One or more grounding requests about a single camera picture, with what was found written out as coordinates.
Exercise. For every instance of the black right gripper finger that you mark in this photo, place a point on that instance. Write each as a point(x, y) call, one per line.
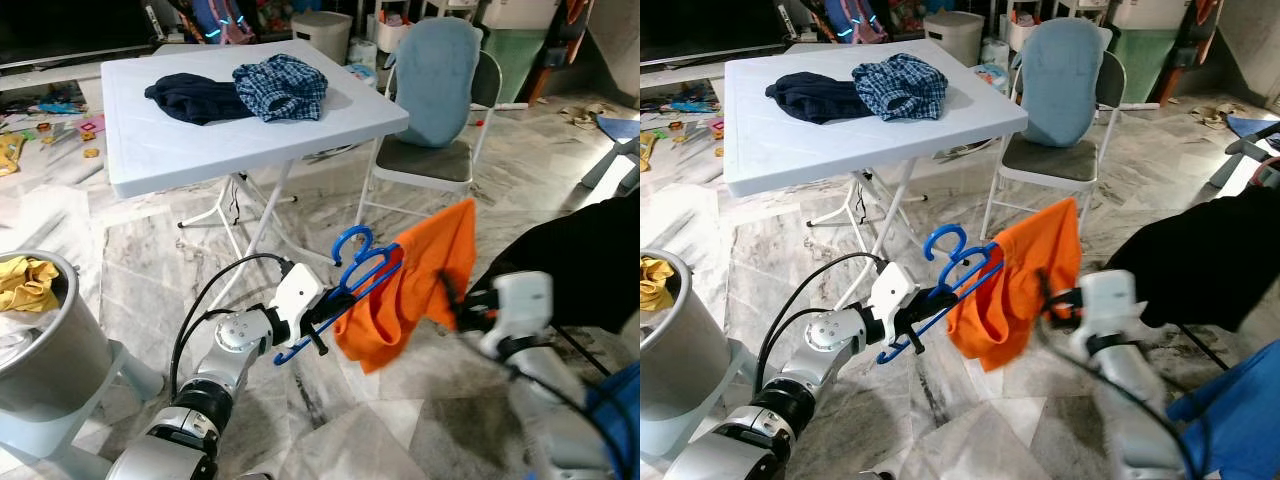
point(455, 292)
point(1048, 300)

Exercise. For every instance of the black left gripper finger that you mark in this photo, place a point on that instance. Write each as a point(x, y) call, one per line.
point(962, 285)
point(360, 286)

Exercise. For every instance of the orange printed shirt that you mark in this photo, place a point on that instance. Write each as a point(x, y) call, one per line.
point(1010, 290)
point(410, 290)

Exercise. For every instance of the blue plastic hanger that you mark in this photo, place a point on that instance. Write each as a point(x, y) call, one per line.
point(340, 245)
point(930, 243)

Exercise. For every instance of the yellow shirt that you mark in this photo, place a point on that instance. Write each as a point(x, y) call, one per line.
point(30, 285)
point(655, 285)

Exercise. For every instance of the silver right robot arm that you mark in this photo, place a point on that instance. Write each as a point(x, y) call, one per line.
point(545, 400)
point(1130, 410)

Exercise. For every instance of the black garment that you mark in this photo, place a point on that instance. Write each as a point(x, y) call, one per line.
point(1210, 260)
point(580, 260)

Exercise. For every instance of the white folding chair grey seat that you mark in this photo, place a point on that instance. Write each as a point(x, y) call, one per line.
point(1050, 160)
point(425, 160)

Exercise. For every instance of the blue garment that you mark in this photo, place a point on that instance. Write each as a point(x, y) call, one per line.
point(1240, 420)
point(620, 420)

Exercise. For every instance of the blue plaid shirt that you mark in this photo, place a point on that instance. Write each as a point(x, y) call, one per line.
point(285, 90)
point(905, 90)

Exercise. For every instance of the light blue cushion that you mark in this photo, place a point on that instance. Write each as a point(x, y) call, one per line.
point(1060, 80)
point(435, 80)

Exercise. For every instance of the grey plastic bucket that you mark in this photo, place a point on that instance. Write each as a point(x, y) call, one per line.
point(60, 350)
point(690, 350)

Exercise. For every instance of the beige rag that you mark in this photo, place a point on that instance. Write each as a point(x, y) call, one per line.
point(1212, 110)
point(580, 112)

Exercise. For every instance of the blue floor mat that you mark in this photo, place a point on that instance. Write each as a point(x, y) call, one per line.
point(620, 127)
point(1255, 127)

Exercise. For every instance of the yellow toy bag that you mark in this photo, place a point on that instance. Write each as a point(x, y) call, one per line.
point(648, 150)
point(10, 150)

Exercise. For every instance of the navy garment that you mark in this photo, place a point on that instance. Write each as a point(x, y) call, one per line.
point(195, 100)
point(815, 100)

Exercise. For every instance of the green laundry hamper white lid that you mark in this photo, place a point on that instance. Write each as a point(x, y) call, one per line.
point(515, 60)
point(1145, 60)

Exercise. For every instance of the grey lidded bin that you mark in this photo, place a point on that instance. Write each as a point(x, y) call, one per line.
point(320, 40)
point(955, 40)

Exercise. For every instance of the dark backpack cyan stripes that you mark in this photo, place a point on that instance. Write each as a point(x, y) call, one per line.
point(850, 20)
point(220, 20)

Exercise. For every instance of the white television stand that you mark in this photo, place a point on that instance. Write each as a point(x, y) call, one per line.
point(60, 72)
point(700, 72)

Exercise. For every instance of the black television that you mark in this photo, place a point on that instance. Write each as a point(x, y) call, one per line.
point(70, 25)
point(710, 25)

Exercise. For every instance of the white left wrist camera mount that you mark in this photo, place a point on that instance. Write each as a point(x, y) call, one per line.
point(893, 292)
point(297, 295)

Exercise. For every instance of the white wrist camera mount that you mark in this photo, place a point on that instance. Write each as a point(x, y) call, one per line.
point(522, 300)
point(297, 295)
point(1108, 300)
point(893, 292)

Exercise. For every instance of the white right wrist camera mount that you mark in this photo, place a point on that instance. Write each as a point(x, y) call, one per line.
point(1108, 300)
point(522, 300)

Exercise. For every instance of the brown wooden post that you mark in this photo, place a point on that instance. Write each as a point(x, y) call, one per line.
point(1200, 40)
point(560, 45)

